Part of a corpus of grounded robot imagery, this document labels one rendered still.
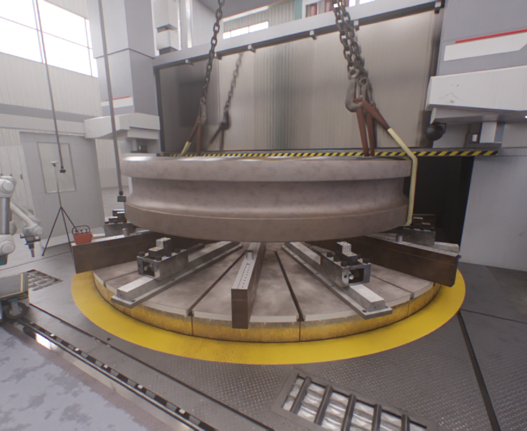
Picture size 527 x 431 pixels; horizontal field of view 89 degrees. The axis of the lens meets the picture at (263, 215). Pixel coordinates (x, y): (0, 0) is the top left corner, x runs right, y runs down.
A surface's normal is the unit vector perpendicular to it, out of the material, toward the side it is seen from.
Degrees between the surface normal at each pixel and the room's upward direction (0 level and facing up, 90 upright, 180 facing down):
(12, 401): 0
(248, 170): 90
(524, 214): 90
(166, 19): 90
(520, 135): 90
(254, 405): 0
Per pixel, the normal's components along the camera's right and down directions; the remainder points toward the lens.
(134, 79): 0.88, 0.10
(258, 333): -0.03, 0.21
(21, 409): 0.00, -0.98
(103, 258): 0.65, 0.16
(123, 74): -0.47, 0.18
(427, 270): -0.76, 0.14
